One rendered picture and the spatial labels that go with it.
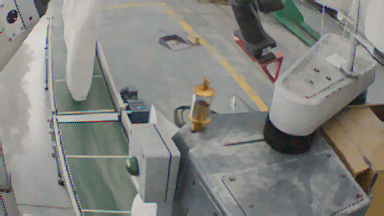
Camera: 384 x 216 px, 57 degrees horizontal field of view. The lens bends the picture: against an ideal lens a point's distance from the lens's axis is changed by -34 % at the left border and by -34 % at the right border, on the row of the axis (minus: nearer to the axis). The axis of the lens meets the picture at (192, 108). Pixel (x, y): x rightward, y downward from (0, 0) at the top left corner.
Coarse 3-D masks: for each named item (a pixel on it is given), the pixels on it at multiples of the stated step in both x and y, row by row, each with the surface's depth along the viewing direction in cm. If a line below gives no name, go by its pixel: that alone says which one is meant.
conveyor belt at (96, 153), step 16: (64, 128) 233; (80, 128) 237; (96, 128) 240; (112, 128) 243; (64, 144) 220; (80, 144) 224; (96, 144) 227; (112, 144) 231; (80, 160) 212; (96, 160) 216; (112, 160) 219; (80, 176) 200; (96, 176) 204; (112, 176) 207; (128, 176) 211; (80, 192) 189; (96, 192) 193; (112, 192) 196; (128, 192) 199; (80, 208) 190; (96, 208) 182; (112, 208) 186; (128, 208) 189
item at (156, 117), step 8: (152, 104) 131; (152, 112) 131; (152, 120) 131; (160, 120) 128; (168, 128) 126; (176, 128) 123; (136, 200) 134; (136, 208) 131; (144, 208) 126; (152, 208) 123
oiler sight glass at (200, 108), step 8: (192, 96) 66; (200, 96) 64; (192, 104) 66; (200, 104) 65; (208, 104) 65; (192, 112) 66; (200, 112) 65; (208, 112) 66; (200, 120) 66; (208, 120) 67
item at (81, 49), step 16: (80, 0) 253; (96, 0) 231; (80, 16) 240; (96, 16) 241; (80, 32) 242; (96, 32) 249; (80, 48) 247; (80, 64) 253; (80, 80) 258; (80, 96) 262
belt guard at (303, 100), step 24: (312, 48) 82; (336, 48) 88; (360, 48) 96; (288, 72) 68; (312, 72) 71; (336, 72) 74; (360, 72) 78; (288, 96) 61; (312, 96) 63; (336, 96) 67; (288, 120) 62; (312, 120) 62
